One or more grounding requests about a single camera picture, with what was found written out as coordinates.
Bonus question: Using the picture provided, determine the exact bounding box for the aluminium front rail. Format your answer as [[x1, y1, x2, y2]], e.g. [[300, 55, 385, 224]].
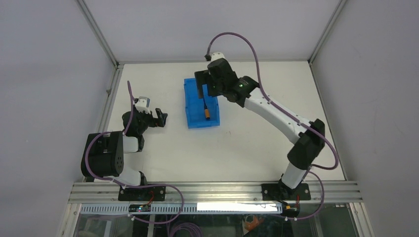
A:
[[68, 181, 363, 204]]

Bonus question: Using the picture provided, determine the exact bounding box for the blue plastic bin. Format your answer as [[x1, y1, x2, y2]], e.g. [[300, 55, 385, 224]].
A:
[[184, 78, 220, 129]]

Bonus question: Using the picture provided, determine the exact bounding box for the aluminium frame post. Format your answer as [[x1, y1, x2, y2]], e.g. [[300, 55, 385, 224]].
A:
[[307, 0, 347, 66], [75, 0, 119, 67]]

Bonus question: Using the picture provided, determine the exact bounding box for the orange object under table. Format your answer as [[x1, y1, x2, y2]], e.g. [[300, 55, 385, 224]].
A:
[[243, 214, 264, 232]]

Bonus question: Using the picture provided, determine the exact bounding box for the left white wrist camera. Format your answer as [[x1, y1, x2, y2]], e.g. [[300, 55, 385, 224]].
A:
[[134, 96, 151, 114]]

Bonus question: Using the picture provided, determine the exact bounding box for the small green circuit board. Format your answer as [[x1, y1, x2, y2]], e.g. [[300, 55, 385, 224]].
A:
[[128, 204, 151, 213]]

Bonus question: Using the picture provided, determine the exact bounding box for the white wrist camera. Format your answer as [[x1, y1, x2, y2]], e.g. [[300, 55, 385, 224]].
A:
[[134, 96, 151, 114], [210, 52, 225, 62]]

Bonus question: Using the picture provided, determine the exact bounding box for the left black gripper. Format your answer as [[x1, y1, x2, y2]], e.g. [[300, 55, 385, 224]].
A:
[[132, 105, 167, 135]]

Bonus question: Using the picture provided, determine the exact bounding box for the slotted white cable duct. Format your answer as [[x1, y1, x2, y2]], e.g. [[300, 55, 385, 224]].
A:
[[80, 202, 283, 215]]

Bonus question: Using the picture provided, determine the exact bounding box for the coiled purple cable below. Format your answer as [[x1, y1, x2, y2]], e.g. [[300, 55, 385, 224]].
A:
[[168, 222, 204, 237]]

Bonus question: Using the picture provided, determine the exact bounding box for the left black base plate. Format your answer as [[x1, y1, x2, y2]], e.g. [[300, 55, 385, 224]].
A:
[[118, 186, 166, 202]]

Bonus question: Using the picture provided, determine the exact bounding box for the left aluminium frame post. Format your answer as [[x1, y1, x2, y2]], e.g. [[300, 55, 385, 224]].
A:
[[75, 0, 119, 67]]

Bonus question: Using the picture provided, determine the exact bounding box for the right aluminium frame post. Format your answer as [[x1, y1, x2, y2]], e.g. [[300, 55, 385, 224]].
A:
[[307, 0, 347, 66]]

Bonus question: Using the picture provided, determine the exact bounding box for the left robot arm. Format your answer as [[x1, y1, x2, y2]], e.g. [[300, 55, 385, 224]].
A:
[[81, 108, 168, 200]]

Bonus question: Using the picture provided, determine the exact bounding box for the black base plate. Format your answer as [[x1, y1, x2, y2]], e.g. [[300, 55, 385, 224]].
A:
[[118, 186, 166, 202], [261, 183, 311, 201]]

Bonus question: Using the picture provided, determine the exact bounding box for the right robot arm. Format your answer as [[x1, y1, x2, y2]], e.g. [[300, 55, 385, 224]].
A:
[[194, 58, 325, 200]]

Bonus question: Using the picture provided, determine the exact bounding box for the orange handle screwdriver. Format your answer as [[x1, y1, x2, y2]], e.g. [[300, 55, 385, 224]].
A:
[[203, 98, 210, 120]]

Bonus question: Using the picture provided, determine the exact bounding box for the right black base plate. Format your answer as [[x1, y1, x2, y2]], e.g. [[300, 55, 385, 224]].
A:
[[261, 183, 311, 201]]

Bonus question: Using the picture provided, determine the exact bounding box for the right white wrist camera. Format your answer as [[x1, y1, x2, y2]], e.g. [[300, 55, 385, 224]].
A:
[[210, 52, 225, 62]]

